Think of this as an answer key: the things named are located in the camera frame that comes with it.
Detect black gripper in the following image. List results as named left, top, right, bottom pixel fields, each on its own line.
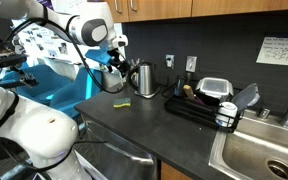
left=107, top=49, right=131, bottom=78

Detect green and yellow sponge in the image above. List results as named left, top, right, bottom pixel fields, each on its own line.
left=113, top=97, right=132, bottom=109

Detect stainless steel electric kettle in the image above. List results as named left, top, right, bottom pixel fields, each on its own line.
left=127, top=62, right=159, bottom=98

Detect kettle power base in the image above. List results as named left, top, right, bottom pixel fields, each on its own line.
left=133, top=89, right=161, bottom=100

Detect white power outlet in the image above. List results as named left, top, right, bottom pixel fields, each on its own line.
left=165, top=54, right=176, bottom=70

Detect blue chair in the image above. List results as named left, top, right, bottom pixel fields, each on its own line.
left=2, top=64, right=73, bottom=106
left=49, top=66, right=104, bottom=121

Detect research poster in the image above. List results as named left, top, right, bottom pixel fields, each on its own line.
left=12, top=18, right=70, bottom=59

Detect whiteboard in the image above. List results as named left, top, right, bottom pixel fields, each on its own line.
left=50, top=0, right=127, bottom=69

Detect stainless steel dishwasher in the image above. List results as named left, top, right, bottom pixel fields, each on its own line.
left=83, top=116, right=160, bottom=180

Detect clear plastic food container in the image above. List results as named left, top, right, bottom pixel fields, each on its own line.
left=195, top=77, right=234, bottom=101

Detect white cup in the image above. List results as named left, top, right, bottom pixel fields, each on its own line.
left=215, top=101, right=238, bottom=128

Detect wooden upper cabinets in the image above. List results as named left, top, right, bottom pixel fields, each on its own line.
left=105, top=0, right=288, bottom=24

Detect wooden lower cabinet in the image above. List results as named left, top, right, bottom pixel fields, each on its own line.
left=160, top=161, right=193, bottom=180

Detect gray plastic container lid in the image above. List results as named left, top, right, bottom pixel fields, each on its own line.
left=231, top=83, right=261, bottom=113

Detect metal sink deck cap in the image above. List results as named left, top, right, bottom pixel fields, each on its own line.
left=257, top=107, right=272, bottom=120

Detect stainless steel sink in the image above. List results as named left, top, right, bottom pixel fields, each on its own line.
left=208, top=109, right=288, bottom=180

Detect white handwritten note sign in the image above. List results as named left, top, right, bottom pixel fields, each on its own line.
left=255, top=36, right=288, bottom=68

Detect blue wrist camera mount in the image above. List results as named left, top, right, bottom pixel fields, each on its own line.
left=84, top=49, right=113, bottom=66

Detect white light switch plate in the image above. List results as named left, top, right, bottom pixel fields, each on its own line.
left=185, top=55, right=198, bottom=73

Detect wooden handled brush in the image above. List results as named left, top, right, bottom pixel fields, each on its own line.
left=182, top=84, right=197, bottom=101

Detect black wire dish rack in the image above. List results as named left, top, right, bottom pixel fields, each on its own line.
left=162, top=78, right=245, bottom=134

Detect black camera on tripod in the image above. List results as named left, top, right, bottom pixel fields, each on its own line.
left=0, top=54, right=40, bottom=89

